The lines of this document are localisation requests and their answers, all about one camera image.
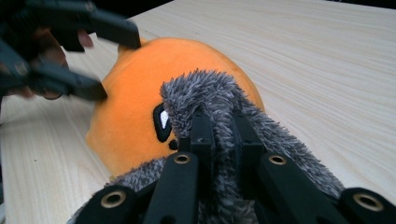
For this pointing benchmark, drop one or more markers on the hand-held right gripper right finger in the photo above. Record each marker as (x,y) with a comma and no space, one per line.
(249,155)

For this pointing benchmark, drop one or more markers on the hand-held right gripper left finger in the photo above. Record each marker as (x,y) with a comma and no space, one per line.
(204,140)

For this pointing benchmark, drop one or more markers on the grey fuzzy cloth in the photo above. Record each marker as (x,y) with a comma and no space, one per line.
(205,90)

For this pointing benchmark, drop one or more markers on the orange plush toy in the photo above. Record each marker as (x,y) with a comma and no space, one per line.
(130,109)

